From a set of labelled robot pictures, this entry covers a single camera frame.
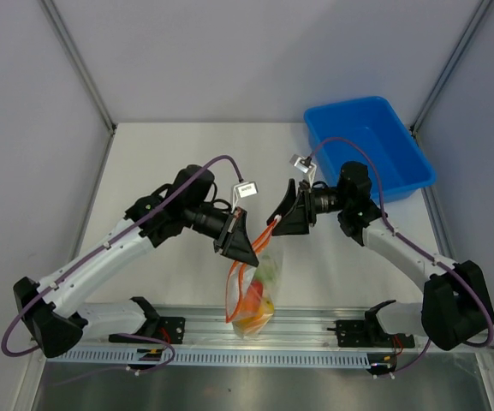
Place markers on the left aluminium frame post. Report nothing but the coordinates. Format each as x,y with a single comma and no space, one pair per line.
76,60

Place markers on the blue plastic bin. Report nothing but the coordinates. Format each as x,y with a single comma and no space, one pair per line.
378,136

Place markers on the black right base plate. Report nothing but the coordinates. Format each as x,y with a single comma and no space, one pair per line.
367,334

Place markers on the clear zip top bag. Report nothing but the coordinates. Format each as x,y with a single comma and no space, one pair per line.
241,275

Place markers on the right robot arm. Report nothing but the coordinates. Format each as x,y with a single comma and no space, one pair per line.
366,223

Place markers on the white green cauliflower toy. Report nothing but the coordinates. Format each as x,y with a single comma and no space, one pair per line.
268,271

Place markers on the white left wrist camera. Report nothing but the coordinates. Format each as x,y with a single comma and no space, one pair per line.
240,191

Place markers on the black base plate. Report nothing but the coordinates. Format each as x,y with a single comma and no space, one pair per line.
367,334
168,329

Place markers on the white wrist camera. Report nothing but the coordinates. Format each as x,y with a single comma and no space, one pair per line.
306,166
240,191

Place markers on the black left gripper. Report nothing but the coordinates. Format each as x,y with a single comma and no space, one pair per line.
233,241

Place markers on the right aluminium frame post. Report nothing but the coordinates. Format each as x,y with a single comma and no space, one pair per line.
459,50

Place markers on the aluminium mounting rail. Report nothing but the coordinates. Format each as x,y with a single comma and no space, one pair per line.
446,320

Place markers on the aluminium frame post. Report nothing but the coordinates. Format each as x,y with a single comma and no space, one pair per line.
76,60
459,50

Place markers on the orange red mango toy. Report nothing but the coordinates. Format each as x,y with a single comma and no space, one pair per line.
252,298

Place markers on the white slotted cable duct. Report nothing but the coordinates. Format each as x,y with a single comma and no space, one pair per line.
217,357

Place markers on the yellow orange mango toy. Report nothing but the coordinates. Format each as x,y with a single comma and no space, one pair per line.
251,326

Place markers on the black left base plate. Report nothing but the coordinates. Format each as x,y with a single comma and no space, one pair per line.
168,329

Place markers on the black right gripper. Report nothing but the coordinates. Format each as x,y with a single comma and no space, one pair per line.
302,216

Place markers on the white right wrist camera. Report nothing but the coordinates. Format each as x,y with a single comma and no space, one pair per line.
306,166

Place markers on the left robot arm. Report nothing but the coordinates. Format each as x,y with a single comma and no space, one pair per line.
54,308

